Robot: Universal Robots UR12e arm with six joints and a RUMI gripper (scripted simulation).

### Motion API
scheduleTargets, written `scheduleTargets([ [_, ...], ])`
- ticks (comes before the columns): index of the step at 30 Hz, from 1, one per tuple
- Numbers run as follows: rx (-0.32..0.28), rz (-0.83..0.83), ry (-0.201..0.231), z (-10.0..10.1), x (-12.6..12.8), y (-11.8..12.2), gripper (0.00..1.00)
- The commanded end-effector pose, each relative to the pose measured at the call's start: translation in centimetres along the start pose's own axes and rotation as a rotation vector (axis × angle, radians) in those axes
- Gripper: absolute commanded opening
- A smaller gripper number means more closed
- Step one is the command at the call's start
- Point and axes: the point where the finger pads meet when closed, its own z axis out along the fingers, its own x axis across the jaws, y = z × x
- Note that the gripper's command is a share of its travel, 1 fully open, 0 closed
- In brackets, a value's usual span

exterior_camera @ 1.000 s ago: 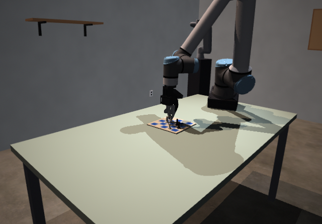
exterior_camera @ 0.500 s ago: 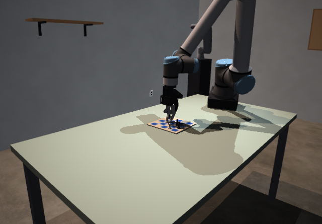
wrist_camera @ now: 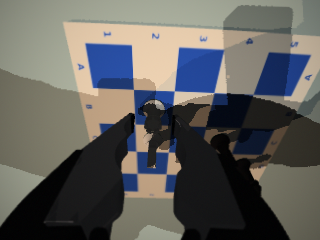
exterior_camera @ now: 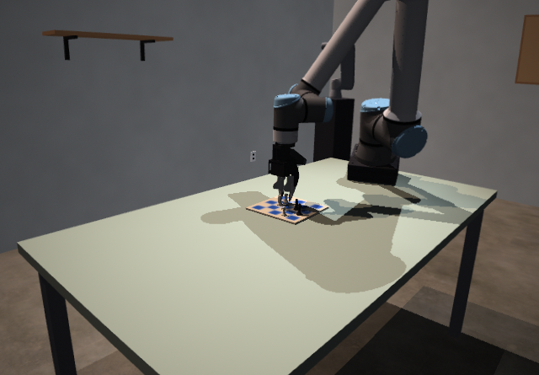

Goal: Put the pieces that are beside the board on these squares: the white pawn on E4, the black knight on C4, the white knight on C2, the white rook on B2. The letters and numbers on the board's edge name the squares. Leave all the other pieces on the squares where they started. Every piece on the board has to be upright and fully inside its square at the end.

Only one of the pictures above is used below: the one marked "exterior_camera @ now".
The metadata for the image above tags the blue and cream chessboard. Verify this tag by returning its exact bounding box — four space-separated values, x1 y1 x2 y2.
246 195 329 224

